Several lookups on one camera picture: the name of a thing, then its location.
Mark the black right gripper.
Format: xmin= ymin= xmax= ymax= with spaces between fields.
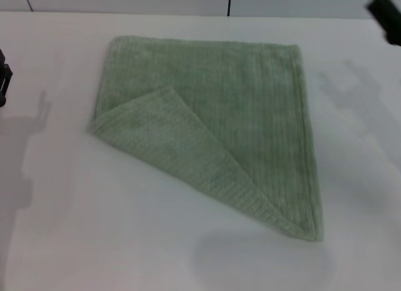
xmin=364 ymin=0 xmax=401 ymax=46

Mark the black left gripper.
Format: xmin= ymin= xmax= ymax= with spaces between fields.
xmin=0 ymin=48 xmax=14 ymax=108

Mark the green ribbed towel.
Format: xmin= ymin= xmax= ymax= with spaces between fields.
xmin=88 ymin=35 xmax=325 ymax=243

